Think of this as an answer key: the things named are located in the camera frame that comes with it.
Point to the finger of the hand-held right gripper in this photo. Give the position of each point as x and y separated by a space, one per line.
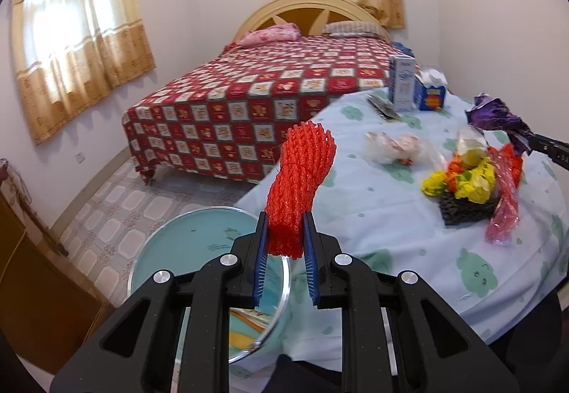
551 148

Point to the pink pillow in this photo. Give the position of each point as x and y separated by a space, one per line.
269 34

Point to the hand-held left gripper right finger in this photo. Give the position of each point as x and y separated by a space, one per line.
310 271

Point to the white blue milk carton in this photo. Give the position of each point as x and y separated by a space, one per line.
401 84

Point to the yellow orange plastic bag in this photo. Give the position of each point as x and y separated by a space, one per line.
471 182

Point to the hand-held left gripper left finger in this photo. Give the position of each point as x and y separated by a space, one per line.
262 262

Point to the striped pillow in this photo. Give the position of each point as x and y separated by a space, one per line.
353 28

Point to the blue carton box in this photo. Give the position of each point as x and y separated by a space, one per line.
431 96

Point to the black plastic basket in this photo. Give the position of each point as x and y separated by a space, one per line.
466 211

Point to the brown wooden cabinet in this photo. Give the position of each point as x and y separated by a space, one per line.
35 286

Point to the clear plastic bag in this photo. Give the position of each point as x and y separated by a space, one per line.
398 146

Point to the purple foil wrapper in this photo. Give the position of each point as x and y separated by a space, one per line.
495 115

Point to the cream wooden bed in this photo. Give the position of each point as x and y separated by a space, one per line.
306 9

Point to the metal basin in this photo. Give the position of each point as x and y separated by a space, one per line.
195 237

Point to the red foam fruit net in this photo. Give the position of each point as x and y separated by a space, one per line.
298 180
514 164

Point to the dark foil wrapper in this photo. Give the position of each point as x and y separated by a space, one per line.
385 108

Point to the cloud print tablecloth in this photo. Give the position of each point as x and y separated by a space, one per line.
378 206

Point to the white wall socket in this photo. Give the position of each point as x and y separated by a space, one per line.
81 157

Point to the pink plastic wrapper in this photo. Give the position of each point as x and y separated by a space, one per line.
504 211

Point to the red checked bedspread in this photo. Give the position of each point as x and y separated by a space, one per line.
266 100

